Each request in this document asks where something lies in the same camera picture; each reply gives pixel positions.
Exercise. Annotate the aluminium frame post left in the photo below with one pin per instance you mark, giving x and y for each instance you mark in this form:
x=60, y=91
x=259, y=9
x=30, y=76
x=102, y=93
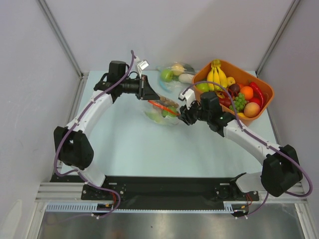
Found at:
x=52, y=22

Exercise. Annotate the aluminium frame post right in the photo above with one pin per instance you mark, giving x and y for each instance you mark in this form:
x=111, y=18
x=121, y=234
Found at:
x=278, y=34

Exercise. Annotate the white cable duct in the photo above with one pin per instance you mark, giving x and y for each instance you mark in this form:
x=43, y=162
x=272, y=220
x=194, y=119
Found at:
x=69, y=207

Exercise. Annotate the green grape bunch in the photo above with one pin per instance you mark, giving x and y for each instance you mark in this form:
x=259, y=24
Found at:
x=239, y=102

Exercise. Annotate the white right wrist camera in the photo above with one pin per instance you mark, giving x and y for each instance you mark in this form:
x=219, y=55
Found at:
x=188, y=96

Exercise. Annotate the green fake cabbage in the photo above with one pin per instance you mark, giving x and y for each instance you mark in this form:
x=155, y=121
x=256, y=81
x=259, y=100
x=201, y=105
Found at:
x=169, y=112

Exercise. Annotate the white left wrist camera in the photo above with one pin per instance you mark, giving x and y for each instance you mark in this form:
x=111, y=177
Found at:
x=140, y=65

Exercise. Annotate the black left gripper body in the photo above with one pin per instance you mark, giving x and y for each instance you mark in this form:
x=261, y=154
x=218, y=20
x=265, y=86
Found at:
x=142, y=84

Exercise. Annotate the dark purple fake fruit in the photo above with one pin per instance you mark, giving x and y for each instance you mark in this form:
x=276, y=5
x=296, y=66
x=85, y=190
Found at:
x=234, y=88

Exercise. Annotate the yellow fake fruit in bag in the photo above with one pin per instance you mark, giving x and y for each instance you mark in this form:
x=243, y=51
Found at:
x=177, y=69

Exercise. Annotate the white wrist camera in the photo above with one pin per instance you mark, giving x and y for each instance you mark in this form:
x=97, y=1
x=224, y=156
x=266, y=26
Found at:
x=188, y=96
x=140, y=65

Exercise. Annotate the yellow banana bunch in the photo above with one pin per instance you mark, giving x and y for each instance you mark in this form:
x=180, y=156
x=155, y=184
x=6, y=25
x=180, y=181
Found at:
x=216, y=75

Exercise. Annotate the green fake apple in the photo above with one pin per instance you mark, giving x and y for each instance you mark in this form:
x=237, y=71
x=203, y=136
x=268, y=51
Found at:
x=166, y=75

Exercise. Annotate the peach fake fruit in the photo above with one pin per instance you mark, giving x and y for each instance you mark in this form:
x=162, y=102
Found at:
x=251, y=110

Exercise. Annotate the orange fake fruit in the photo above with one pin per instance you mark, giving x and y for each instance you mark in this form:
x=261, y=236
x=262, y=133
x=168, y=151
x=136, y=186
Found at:
x=248, y=92

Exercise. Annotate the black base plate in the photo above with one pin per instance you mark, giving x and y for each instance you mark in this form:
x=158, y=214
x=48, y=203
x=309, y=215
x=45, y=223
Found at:
x=176, y=192

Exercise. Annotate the green apple in tub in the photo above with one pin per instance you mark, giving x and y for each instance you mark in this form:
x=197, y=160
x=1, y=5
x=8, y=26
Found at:
x=203, y=87

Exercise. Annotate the brown longan bunch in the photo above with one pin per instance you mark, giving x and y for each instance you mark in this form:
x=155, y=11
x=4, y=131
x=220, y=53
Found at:
x=168, y=102

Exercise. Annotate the white fake egg in bag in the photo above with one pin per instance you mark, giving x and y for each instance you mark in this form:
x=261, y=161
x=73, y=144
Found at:
x=185, y=78

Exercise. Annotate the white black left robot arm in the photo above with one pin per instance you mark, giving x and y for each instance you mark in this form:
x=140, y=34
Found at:
x=72, y=145

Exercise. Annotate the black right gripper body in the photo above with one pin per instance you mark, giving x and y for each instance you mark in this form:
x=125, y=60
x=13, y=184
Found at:
x=189, y=114

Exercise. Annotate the red chili pepper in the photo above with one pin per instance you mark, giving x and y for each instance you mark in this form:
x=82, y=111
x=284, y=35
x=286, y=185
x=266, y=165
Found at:
x=258, y=92

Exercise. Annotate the blue zip clear bag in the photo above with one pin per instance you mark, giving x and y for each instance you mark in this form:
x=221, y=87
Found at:
x=170, y=86

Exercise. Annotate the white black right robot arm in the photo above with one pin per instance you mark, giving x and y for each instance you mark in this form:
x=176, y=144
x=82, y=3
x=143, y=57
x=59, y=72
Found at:
x=279, y=171

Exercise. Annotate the red zip clear bag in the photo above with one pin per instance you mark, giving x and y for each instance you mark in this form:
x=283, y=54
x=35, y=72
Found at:
x=153, y=109

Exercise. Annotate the aluminium frame post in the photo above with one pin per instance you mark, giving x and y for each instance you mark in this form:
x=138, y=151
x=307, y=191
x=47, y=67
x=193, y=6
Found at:
x=52, y=22
x=278, y=34

